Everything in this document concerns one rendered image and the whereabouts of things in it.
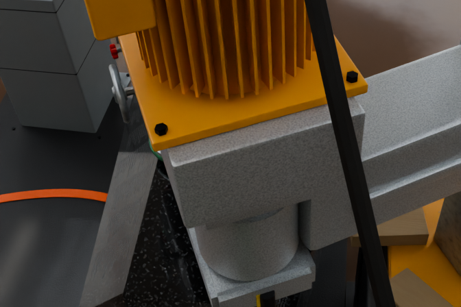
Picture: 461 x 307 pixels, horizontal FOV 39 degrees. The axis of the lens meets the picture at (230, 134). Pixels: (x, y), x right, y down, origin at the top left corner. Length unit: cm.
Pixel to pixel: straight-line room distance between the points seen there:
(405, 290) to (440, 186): 55
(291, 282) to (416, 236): 66
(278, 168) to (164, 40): 22
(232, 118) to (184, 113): 6
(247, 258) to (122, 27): 54
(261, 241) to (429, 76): 42
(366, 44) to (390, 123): 252
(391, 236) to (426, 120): 71
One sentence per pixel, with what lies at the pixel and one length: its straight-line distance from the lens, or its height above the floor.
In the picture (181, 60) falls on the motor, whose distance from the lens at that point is 79.
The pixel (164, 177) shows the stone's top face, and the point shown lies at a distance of 192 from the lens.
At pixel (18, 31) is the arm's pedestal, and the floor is 62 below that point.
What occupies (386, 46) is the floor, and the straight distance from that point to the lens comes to 364.
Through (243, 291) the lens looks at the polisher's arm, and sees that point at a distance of 121.
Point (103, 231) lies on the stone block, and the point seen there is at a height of 69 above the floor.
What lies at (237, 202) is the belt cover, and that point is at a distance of 86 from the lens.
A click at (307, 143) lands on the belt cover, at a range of 82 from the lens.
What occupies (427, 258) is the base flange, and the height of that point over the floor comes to 78.
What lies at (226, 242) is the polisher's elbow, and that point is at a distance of 110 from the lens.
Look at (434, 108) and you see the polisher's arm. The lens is 117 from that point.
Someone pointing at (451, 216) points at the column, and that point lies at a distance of 174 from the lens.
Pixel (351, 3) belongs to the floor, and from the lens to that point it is 393.
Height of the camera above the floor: 231
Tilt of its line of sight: 47 degrees down
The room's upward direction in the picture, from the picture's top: 6 degrees counter-clockwise
